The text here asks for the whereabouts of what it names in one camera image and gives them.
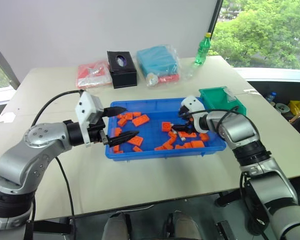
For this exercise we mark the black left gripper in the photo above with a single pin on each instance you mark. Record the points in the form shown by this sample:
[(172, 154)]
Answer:
[(96, 136)]

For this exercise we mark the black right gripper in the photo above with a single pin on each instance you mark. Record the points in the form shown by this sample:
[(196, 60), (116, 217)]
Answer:
[(185, 115)]

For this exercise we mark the small white battery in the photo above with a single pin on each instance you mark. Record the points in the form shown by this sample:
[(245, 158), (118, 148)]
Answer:
[(182, 137)]

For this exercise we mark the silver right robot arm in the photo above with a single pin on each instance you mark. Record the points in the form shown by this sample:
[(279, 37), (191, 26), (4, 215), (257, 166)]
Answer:
[(237, 130)]

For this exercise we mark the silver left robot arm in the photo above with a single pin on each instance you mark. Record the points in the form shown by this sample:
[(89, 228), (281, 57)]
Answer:
[(40, 140)]

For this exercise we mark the blue plastic bin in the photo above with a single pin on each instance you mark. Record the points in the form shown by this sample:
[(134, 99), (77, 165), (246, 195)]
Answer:
[(152, 155)]

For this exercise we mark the green plastic bin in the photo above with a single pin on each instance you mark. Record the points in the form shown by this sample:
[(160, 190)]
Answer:
[(212, 98)]

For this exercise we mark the yellow plastic bin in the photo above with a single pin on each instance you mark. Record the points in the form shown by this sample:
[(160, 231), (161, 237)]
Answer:
[(298, 107)]

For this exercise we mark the small orange block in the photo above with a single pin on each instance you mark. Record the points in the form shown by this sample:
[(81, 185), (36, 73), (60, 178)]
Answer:
[(120, 116), (122, 122), (129, 116), (187, 145), (137, 114), (172, 134), (159, 148), (179, 147), (204, 137), (118, 149), (116, 131), (170, 142), (137, 149)]

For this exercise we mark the long orange block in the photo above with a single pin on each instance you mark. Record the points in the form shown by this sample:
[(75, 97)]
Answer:
[(191, 135)]

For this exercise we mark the square orange block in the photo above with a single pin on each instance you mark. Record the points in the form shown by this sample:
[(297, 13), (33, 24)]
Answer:
[(166, 126)]

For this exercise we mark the large orange block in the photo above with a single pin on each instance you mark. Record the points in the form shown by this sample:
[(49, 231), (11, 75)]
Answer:
[(197, 144), (140, 120), (135, 140)]

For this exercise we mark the black tissue box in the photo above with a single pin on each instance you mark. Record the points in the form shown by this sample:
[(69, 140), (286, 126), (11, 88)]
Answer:
[(122, 75)]

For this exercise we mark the red package in plastic bag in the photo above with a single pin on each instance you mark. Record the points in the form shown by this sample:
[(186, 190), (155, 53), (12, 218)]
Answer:
[(93, 73)]

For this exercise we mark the clear label card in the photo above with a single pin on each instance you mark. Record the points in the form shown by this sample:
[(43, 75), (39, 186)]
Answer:
[(231, 95)]

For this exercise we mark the blue package in plastic bag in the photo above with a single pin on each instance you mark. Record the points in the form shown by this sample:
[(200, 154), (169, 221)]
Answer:
[(157, 60)]

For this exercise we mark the white tape strip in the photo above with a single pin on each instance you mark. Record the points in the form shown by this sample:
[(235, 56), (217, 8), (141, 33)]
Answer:
[(252, 91)]

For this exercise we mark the green plastic bottle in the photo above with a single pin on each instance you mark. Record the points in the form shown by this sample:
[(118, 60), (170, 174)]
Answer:
[(202, 50)]

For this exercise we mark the black table foot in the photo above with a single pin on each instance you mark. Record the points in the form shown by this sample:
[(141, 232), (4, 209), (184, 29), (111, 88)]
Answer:
[(227, 198)]

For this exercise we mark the clear water bottle blue cap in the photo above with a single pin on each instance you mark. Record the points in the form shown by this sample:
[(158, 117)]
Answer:
[(271, 97)]

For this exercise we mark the grey rounded shape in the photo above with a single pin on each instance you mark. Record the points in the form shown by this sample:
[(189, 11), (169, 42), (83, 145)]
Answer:
[(185, 226), (117, 226)]

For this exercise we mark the grey round object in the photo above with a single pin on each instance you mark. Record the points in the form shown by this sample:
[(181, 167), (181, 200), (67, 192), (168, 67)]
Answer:
[(282, 108)]

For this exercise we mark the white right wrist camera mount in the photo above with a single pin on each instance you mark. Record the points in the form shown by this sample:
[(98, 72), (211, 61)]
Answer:
[(193, 103)]

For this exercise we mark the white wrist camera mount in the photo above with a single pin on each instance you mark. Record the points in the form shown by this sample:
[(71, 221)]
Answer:
[(86, 107), (193, 103)]

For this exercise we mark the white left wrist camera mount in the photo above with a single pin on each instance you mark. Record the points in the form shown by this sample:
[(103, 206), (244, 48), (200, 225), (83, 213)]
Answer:
[(86, 107)]

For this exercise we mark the dark window frame post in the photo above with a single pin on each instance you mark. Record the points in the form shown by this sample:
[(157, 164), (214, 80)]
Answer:
[(216, 15)]

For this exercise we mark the grey window frame post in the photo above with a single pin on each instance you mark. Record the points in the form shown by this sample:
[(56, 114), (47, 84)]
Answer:
[(3, 62)]

